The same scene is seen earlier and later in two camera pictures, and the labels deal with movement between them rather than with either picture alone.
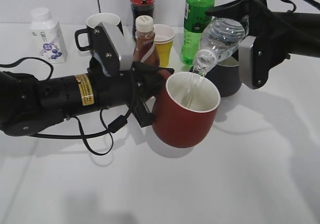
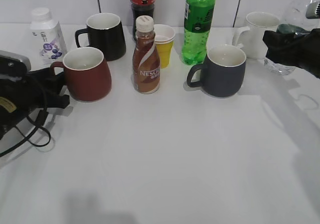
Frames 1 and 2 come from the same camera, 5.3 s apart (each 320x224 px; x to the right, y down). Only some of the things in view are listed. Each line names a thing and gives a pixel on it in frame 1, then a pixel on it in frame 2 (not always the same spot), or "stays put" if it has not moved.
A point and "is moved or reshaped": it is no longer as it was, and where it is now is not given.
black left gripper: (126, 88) -> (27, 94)
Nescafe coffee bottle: (145, 50) stays put
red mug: (186, 106) is moved or reshaped
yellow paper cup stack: (164, 36) stays put
